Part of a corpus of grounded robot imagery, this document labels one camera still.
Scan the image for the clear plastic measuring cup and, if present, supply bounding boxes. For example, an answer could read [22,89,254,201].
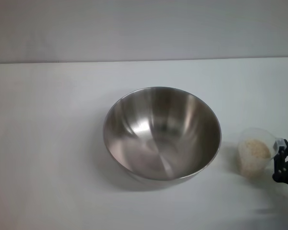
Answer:
[237,127,285,179]

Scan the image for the stainless steel mixing bowl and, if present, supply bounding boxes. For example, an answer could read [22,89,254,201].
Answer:
[103,86,222,185]

